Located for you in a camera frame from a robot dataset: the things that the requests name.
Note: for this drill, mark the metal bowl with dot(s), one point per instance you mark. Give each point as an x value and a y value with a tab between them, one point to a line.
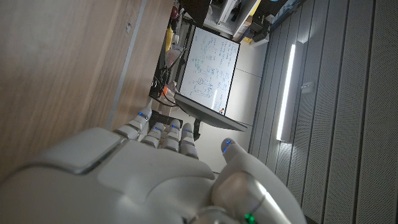
174	57

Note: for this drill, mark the yellow banana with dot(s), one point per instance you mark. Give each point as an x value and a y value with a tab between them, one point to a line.
168	39

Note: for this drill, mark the dark red ball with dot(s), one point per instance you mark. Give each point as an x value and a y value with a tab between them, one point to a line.
175	12

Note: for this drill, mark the ceiling light strip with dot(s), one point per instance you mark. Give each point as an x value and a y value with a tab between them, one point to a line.
286	93

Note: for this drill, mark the white shelf unit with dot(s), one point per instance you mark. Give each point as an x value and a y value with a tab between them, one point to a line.
230	15

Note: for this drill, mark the whiteboard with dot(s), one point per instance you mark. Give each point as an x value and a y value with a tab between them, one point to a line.
211	68

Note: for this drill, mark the orange cube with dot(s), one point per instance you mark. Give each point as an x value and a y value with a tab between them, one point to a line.
165	91

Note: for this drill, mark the computer monitor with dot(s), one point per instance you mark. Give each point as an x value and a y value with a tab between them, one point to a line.
211	116

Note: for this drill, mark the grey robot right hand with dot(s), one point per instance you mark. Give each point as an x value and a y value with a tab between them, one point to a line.
124	186

